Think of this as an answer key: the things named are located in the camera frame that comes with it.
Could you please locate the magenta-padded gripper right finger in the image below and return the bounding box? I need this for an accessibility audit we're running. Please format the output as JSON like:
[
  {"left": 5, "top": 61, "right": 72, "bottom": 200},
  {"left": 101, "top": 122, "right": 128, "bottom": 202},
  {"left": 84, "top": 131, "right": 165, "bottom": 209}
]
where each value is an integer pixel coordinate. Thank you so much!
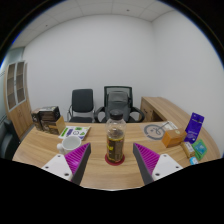
[{"left": 131, "top": 142, "right": 184, "bottom": 186}]

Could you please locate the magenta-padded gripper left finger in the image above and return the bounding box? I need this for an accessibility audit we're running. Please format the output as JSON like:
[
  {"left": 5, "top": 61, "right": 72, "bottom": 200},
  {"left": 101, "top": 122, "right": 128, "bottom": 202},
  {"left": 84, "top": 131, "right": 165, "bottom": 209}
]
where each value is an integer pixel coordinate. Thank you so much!
[{"left": 40, "top": 142, "right": 92, "bottom": 186}]

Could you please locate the clear bottle with dark label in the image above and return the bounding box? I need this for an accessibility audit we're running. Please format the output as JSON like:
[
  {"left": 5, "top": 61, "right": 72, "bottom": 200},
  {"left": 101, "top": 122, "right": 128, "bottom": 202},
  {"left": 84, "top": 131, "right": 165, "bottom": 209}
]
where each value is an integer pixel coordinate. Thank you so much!
[{"left": 105, "top": 109, "right": 128, "bottom": 164}]

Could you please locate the white mug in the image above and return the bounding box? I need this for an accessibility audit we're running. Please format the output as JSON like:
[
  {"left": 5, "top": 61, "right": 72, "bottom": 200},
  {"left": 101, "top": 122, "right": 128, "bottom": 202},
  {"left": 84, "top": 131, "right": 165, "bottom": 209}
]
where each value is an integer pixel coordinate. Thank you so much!
[{"left": 56, "top": 135, "right": 83, "bottom": 155}]

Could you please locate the orange-brown box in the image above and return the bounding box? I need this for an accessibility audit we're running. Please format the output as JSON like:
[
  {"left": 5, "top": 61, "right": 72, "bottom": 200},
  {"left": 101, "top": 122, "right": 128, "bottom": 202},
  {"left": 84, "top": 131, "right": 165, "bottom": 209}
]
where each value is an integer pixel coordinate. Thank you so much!
[{"left": 161, "top": 128, "right": 188, "bottom": 149}]

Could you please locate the small yellow box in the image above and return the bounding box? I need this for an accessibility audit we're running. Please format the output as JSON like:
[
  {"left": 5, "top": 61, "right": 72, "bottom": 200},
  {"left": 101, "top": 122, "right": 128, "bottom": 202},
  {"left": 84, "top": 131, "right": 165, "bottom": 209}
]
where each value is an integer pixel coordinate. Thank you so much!
[{"left": 180, "top": 141, "right": 196, "bottom": 158}]

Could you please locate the small light blue pack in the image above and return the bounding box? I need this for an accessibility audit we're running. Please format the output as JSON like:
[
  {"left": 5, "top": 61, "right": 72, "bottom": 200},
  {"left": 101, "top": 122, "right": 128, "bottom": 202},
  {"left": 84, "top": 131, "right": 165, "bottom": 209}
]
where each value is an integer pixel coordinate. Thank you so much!
[{"left": 189, "top": 156, "right": 200, "bottom": 166}]

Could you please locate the white sticker sheet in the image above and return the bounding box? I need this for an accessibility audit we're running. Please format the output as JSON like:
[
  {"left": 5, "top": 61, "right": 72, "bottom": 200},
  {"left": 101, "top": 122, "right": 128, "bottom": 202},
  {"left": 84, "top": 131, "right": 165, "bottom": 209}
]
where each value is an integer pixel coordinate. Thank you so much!
[{"left": 58, "top": 125, "right": 92, "bottom": 141}]

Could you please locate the tan cardboard carton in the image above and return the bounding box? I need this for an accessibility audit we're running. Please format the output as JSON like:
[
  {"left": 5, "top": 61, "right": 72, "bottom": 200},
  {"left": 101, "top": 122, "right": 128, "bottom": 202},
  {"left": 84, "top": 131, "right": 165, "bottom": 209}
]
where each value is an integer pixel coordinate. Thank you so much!
[{"left": 44, "top": 115, "right": 67, "bottom": 135}]

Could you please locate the green box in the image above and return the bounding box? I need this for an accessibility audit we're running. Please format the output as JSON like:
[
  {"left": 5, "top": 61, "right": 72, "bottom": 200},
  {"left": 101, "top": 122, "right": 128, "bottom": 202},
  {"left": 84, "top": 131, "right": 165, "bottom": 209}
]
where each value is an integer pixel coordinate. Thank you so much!
[{"left": 191, "top": 138, "right": 208, "bottom": 161}]

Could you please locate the blue-purple flat box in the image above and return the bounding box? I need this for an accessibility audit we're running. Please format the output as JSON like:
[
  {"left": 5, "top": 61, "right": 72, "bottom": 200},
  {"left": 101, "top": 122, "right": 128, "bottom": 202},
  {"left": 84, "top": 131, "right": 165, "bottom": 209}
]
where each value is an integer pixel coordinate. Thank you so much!
[{"left": 184, "top": 112, "right": 205, "bottom": 145}]

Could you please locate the small dark brown carton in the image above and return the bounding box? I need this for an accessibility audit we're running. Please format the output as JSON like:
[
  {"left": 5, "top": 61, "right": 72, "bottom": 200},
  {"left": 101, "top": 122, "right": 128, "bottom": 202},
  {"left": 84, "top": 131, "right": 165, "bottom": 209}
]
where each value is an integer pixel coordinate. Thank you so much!
[{"left": 31, "top": 108, "right": 44, "bottom": 131}]

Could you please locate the large dark brown carton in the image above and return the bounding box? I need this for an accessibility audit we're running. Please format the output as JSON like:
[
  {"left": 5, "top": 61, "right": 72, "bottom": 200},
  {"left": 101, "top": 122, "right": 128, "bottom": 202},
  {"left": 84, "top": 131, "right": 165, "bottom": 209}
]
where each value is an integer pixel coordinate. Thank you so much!
[{"left": 38, "top": 105, "right": 62, "bottom": 123}]

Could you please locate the black armchair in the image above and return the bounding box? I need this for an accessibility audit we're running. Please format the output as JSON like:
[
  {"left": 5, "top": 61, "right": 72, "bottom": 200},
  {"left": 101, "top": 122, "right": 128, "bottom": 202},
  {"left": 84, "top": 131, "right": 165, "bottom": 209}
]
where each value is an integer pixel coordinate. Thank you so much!
[{"left": 0, "top": 119, "right": 21, "bottom": 160}]

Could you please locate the wooden side desk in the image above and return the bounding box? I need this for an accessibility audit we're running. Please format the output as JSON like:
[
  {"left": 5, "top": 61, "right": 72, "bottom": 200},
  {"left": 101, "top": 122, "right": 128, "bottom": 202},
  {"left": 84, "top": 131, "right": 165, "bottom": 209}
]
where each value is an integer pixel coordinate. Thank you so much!
[{"left": 139, "top": 96, "right": 188, "bottom": 123}]

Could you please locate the wooden cabinet with glass doors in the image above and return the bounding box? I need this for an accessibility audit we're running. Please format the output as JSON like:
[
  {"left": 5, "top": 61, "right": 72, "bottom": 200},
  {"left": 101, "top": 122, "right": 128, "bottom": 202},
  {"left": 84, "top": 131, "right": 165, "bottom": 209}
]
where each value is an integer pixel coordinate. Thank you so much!
[{"left": 3, "top": 60, "right": 34, "bottom": 139}]

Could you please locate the black office chair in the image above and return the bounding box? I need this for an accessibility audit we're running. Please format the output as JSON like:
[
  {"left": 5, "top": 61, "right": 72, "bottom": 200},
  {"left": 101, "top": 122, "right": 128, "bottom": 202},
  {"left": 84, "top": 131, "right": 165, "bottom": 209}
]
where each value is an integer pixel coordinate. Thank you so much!
[{"left": 67, "top": 88, "right": 96, "bottom": 124}]

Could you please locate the grey mesh office chair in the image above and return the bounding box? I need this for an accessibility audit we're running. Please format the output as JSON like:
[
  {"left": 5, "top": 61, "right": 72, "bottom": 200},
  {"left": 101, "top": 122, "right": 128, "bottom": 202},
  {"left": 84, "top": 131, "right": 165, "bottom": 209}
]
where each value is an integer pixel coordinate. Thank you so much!
[{"left": 94, "top": 85, "right": 146, "bottom": 124}]

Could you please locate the white sheet with grey ring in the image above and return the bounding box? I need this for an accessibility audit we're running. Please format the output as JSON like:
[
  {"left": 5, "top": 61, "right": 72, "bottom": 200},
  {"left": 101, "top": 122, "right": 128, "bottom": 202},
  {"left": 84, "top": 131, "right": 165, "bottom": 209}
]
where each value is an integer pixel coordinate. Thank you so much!
[{"left": 143, "top": 120, "right": 179, "bottom": 141}]

